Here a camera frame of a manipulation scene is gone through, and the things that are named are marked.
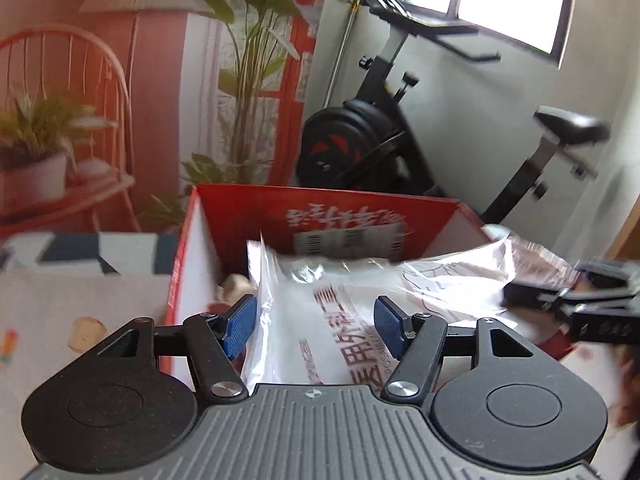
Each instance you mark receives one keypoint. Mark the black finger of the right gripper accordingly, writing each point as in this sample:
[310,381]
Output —
[566,301]

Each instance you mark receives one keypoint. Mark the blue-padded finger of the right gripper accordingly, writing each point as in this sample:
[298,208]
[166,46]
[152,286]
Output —
[609,273]

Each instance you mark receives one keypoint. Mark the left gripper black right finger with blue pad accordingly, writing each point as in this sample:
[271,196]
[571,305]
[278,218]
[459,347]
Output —
[416,342]

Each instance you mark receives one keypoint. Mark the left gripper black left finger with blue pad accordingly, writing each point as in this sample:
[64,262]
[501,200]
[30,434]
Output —
[213,343]

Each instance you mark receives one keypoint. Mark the clear printed plastic bag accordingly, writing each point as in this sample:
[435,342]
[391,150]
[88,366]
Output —
[323,321]

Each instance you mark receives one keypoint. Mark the wooden cabinet panel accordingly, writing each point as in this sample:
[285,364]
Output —
[625,245]

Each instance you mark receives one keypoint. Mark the beige knit cloth green patch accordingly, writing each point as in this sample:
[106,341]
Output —
[233,288]

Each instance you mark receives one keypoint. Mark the red cardboard box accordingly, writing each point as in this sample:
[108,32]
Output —
[223,218]

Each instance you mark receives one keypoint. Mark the patterned white tablecloth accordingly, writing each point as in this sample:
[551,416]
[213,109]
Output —
[52,313]

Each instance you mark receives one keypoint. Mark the black exercise bike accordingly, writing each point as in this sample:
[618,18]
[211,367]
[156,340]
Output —
[367,144]

